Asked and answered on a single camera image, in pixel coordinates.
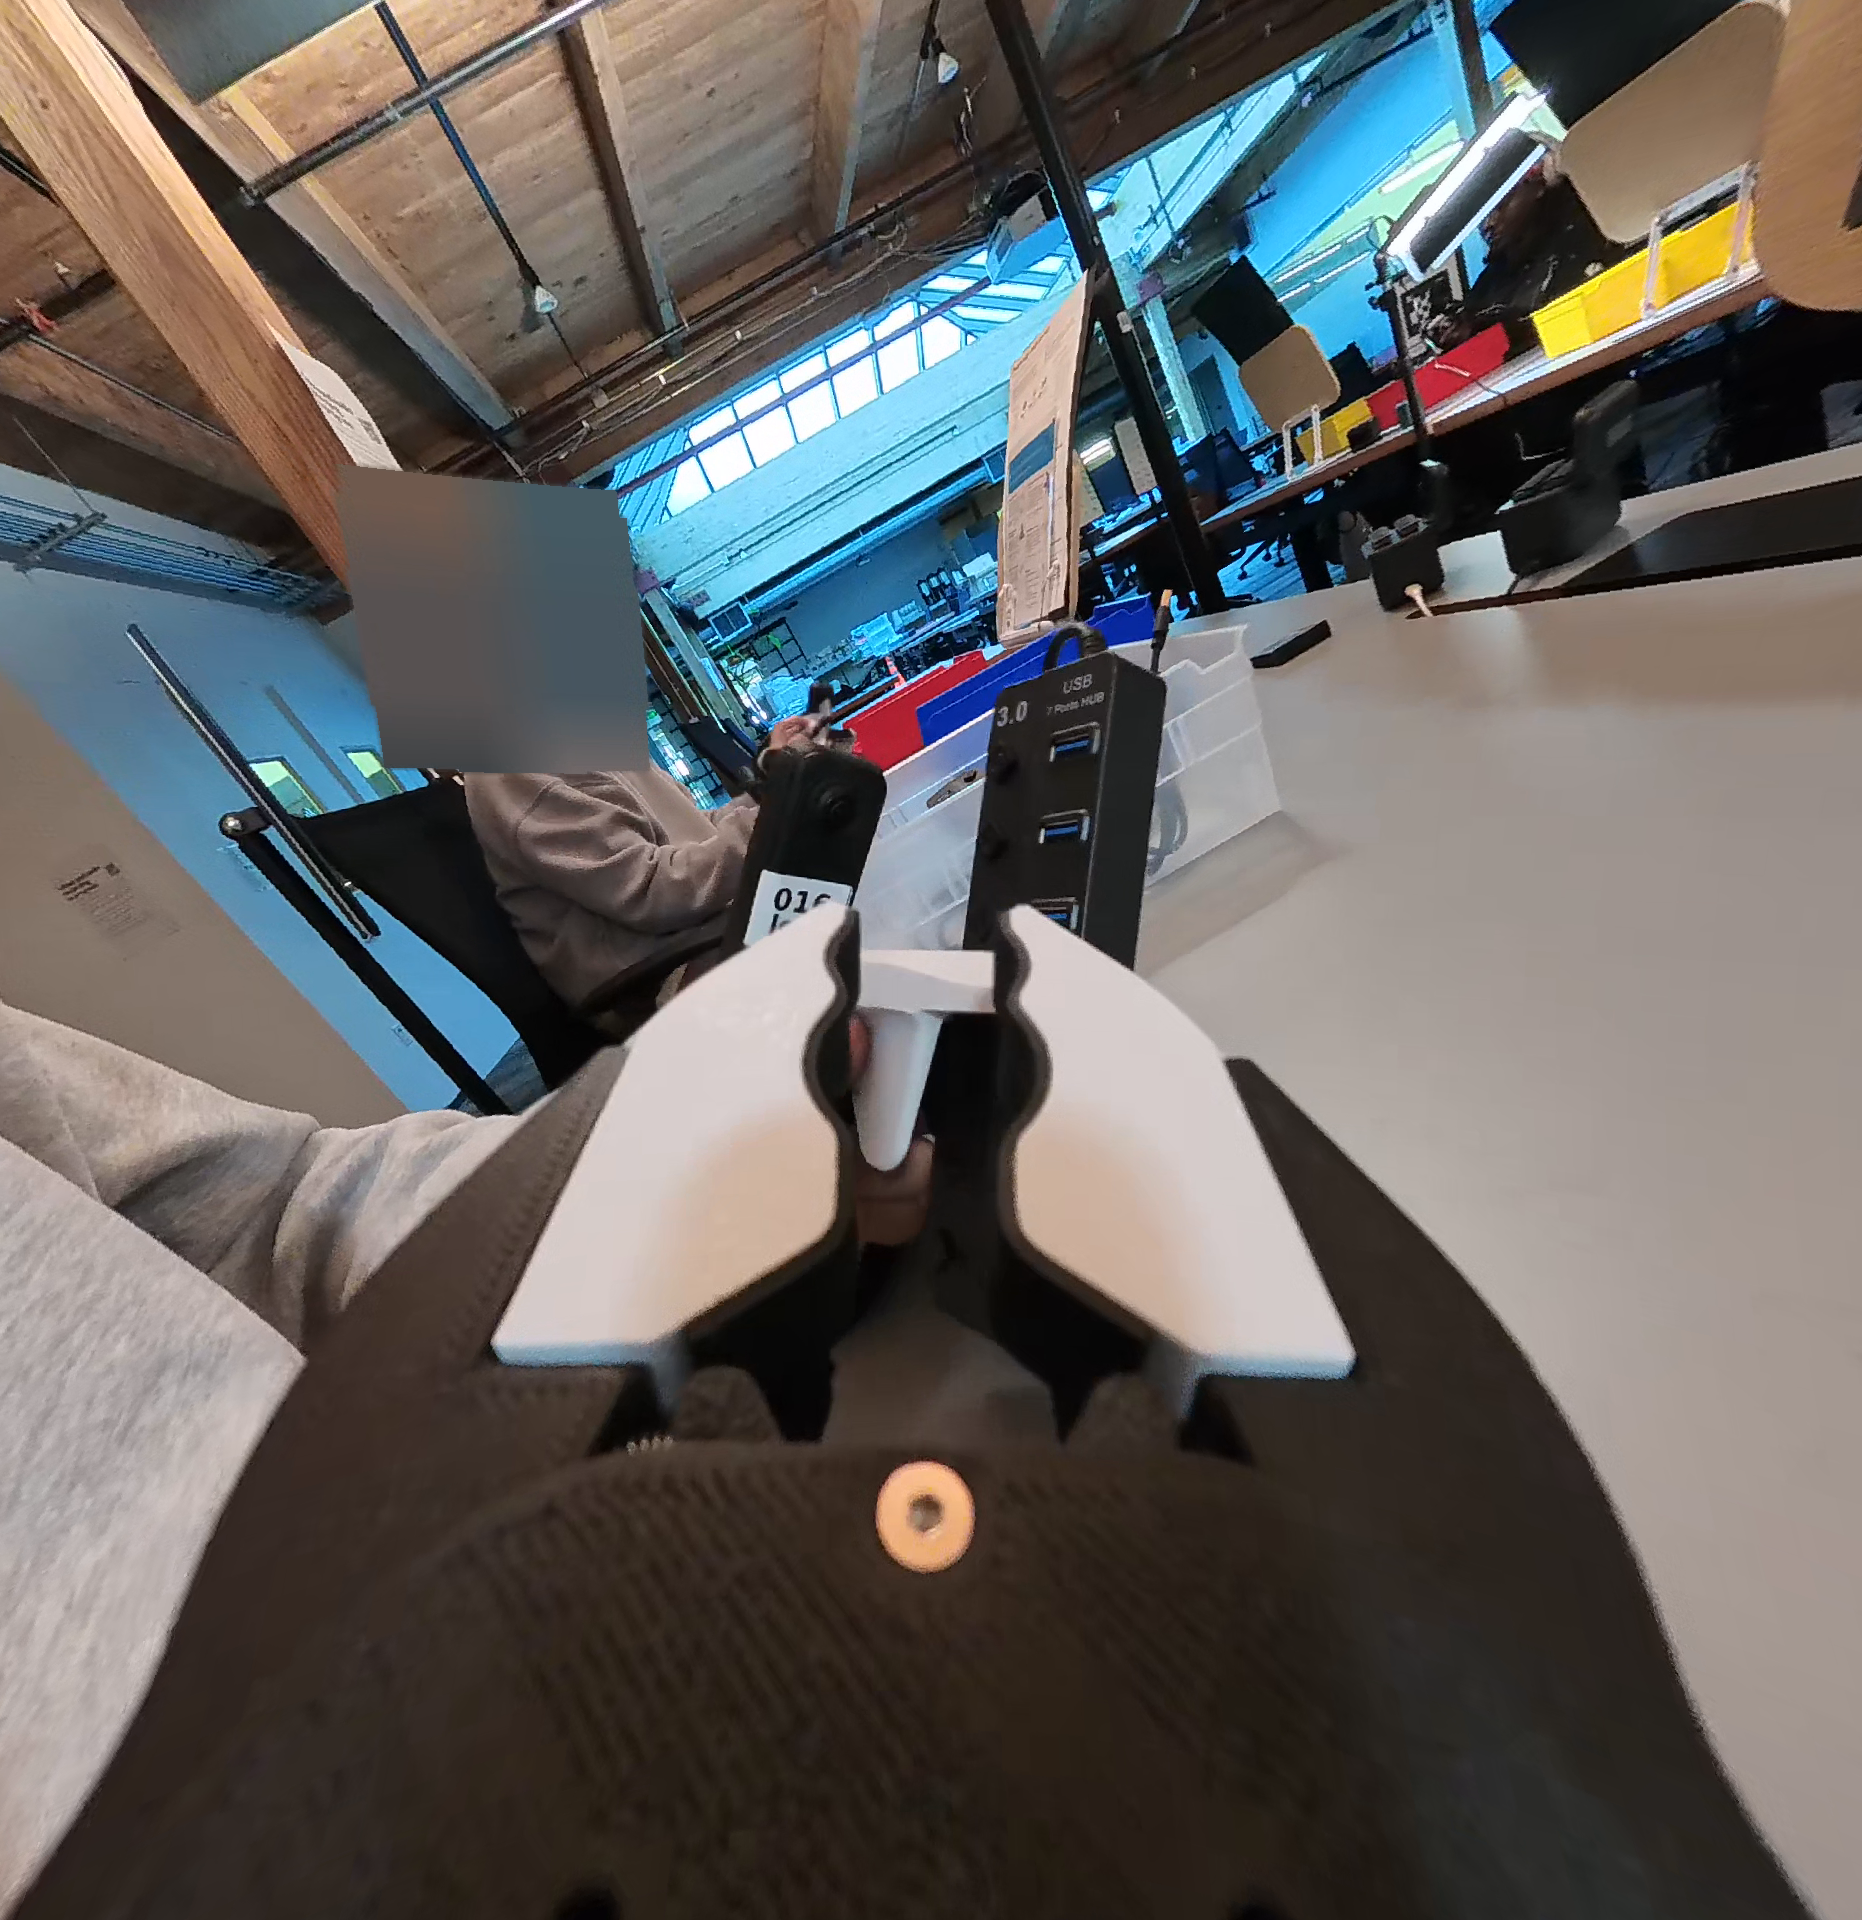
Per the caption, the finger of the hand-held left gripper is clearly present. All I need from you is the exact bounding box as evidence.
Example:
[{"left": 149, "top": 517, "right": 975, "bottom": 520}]
[{"left": 853, "top": 948, "right": 1010, "bottom": 1175}]

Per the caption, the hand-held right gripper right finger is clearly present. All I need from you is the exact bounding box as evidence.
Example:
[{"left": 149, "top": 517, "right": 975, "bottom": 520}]
[{"left": 993, "top": 905, "right": 1361, "bottom": 1434}]

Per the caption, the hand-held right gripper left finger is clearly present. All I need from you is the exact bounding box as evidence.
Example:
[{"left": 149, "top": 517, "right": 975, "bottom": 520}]
[{"left": 492, "top": 905, "right": 865, "bottom": 1427}]

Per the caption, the black usb hub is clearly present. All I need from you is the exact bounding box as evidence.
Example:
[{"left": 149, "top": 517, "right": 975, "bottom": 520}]
[{"left": 932, "top": 636, "right": 1171, "bottom": 1335}]

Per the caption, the clear plastic bin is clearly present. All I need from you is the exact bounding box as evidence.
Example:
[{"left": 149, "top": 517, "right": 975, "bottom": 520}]
[{"left": 853, "top": 619, "right": 1281, "bottom": 969}]

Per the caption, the person's left forearm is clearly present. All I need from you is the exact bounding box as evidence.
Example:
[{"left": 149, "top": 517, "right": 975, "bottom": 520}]
[{"left": 0, "top": 970, "right": 638, "bottom": 1352}]

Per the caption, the white desk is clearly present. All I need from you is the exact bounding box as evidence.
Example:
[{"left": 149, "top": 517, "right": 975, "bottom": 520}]
[{"left": 811, "top": 435, "right": 1862, "bottom": 1920}]

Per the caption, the person's left hand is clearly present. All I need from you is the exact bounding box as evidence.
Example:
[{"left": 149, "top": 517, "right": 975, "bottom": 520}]
[{"left": 846, "top": 1013, "right": 941, "bottom": 1250}]

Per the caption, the red plastic bin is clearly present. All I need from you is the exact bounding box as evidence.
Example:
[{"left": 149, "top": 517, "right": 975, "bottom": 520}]
[{"left": 838, "top": 652, "right": 1035, "bottom": 770}]

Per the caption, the blue plastic bin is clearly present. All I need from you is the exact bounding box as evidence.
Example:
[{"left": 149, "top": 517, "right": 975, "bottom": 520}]
[{"left": 913, "top": 598, "right": 1162, "bottom": 755}]

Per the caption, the black chair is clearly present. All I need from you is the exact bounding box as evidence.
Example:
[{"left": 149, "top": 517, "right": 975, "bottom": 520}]
[{"left": 289, "top": 770, "right": 610, "bottom": 1114}]

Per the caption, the cardboard sign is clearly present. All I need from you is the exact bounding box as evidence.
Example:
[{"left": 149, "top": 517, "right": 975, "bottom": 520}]
[{"left": 995, "top": 273, "right": 1101, "bottom": 635}]

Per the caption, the white partition board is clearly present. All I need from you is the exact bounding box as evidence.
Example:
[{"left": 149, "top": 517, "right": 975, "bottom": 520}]
[{"left": 0, "top": 630, "right": 475, "bottom": 1130}]

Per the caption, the black pole stand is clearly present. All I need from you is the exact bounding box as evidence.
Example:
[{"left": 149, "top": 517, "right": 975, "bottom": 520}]
[{"left": 990, "top": 0, "right": 1229, "bottom": 615}]

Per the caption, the white paper notice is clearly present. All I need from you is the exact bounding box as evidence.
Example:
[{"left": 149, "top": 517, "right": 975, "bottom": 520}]
[{"left": 275, "top": 333, "right": 403, "bottom": 473}]

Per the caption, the small paper label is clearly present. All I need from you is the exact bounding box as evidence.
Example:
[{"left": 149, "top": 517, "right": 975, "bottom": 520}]
[{"left": 54, "top": 852, "right": 177, "bottom": 948}]

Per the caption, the black panel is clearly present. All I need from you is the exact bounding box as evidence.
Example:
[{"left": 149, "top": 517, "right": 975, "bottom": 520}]
[{"left": 1189, "top": 252, "right": 1328, "bottom": 365}]

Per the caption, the person's grey sweatshirt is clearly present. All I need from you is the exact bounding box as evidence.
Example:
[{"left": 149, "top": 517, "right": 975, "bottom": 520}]
[{"left": 0, "top": 1116, "right": 305, "bottom": 1920}]

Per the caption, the small red bin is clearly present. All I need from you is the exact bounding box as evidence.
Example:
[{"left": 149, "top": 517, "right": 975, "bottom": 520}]
[{"left": 1362, "top": 318, "right": 1518, "bottom": 432}]

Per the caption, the black desktop device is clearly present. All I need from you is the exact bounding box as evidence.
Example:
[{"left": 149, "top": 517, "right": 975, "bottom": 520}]
[{"left": 1496, "top": 377, "right": 1644, "bottom": 582}]

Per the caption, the wooden workbench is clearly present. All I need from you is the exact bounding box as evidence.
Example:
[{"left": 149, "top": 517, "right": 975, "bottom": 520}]
[{"left": 1199, "top": 276, "right": 1774, "bottom": 591}]

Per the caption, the led light panel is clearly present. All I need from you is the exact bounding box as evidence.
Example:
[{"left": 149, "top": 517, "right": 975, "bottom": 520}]
[{"left": 1377, "top": 87, "right": 1551, "bottom": 282}]

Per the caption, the yellow plastic bin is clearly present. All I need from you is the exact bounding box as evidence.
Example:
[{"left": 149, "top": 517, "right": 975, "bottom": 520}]
[{"left": 1529, "top": 198, "right": 1760, "bottom": 365}]

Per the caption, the plywood instruction board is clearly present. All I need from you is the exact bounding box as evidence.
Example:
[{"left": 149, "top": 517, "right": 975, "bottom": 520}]
[{"left": 1754, "top": 0, "right": 1862, "bottom": 314}]

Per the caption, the black easel frame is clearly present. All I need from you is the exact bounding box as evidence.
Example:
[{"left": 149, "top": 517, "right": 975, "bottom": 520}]
[{"left": 127, "top": 619, "right": 515, "bottom": 1120}]

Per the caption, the black box white cable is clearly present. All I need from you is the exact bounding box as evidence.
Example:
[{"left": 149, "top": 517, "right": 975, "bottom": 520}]
[{"left": 1361, "top": 512, "right": 1453, "bottom": 619}]

